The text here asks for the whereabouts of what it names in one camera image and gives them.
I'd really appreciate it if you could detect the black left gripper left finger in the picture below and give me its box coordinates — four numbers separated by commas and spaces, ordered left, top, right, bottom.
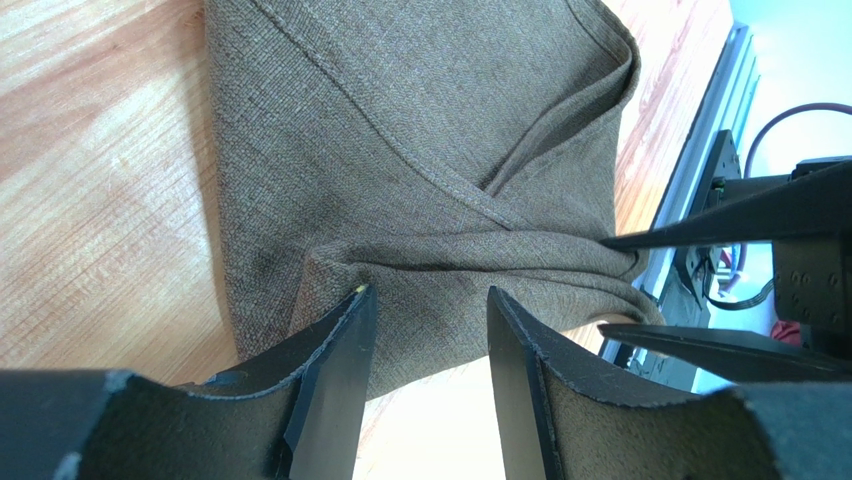
1, 286, 378, 479

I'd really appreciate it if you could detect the olive brown cloth napkin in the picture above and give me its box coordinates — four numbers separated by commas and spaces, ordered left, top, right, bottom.
205, 1, 663, 398

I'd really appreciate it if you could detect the colourful clutter below table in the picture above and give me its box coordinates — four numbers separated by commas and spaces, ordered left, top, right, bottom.
770, 320, 802, 347

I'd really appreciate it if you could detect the aluminium frame rail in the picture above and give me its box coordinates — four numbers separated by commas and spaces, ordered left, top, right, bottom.
634, 22, 761, 326

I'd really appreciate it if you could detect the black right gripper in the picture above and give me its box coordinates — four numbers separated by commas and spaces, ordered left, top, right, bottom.
599, 160, 851, 383

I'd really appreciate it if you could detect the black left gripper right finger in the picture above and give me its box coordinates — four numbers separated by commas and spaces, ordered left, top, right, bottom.
487, 286, 852, 480

